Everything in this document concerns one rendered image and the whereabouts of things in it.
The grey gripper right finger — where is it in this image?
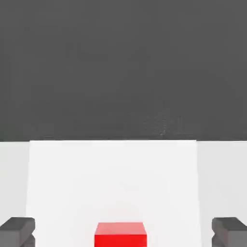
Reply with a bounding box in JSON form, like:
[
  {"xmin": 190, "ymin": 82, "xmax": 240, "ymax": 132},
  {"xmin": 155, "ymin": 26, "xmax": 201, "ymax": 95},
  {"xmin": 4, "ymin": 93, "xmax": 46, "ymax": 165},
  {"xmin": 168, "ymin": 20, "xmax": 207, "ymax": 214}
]
[{"xmin": 211, "ymin": 217, "xmax": 247, "ymax": 247}]

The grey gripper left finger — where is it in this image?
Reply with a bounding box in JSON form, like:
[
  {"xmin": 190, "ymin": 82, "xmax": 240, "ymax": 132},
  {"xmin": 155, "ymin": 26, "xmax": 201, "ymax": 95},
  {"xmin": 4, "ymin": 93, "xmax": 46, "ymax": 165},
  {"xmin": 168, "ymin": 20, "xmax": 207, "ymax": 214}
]
[{"xmin": 0, "ymin": 217, "xmax": 36, "ymax": 247}]

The small red cube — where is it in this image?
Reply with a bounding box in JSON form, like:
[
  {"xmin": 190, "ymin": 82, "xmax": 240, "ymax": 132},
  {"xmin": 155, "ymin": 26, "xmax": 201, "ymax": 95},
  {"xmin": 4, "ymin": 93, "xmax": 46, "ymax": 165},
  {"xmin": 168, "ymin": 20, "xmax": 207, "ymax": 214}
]
[{"xmin": 94, "ymin": 222, "xmax": 148, "ymax": 247}]

